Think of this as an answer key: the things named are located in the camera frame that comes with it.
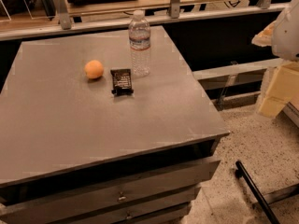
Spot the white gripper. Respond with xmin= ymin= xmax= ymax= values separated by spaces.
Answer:
xmin=251 ymin=0 xmax=299 ymax=118

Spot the lower drawer with knob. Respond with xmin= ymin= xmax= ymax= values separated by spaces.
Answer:
xmin=55 ymin=185 xmax=200 ymax=224

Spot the drawer with knob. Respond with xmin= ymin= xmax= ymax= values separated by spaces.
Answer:
xmin=1 ymin=157 xmax=220 ymax=224
xmin=55 ymin=185 xmax=200 ymax=224

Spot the orange fruit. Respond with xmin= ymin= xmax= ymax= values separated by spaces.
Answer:
xmin=84 ymin=60 xmax=104 ymax=79

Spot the grey drawer cabinet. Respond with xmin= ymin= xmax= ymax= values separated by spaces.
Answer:
xmin=0 ymin=25 xmax=232 ymax=224

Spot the clear plastic water bottle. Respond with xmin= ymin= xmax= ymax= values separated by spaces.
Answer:
xmin=128 ymin=10 xmax=150 ymax=77

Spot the clear acrylic stand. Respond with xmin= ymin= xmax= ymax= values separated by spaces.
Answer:
xmin=0 ymin=0 xmax=55 ymax=21

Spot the black bar on floor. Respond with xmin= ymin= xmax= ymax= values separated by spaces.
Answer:
xmin=235 ymin=161 xmax=280 ymax=224

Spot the top drawer with knob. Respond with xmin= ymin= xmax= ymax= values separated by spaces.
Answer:
xmin=1 ymin=157 xmax=220 ymax=224

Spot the black snack packet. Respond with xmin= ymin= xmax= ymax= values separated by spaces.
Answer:
xmin=110 ymin=69 xmax=134 ymax=96

